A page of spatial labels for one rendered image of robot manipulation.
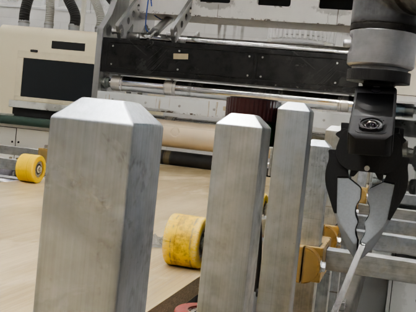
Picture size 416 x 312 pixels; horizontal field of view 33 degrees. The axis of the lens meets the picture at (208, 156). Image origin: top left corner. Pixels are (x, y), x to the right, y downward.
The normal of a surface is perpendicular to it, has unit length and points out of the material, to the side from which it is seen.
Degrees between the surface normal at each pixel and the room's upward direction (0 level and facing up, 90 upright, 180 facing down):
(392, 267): 90
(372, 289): 90
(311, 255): 90
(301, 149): 90
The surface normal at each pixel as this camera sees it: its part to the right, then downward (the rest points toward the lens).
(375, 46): -0.37, 0.01
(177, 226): -0.15, -0.58
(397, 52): 0.19, 0.06
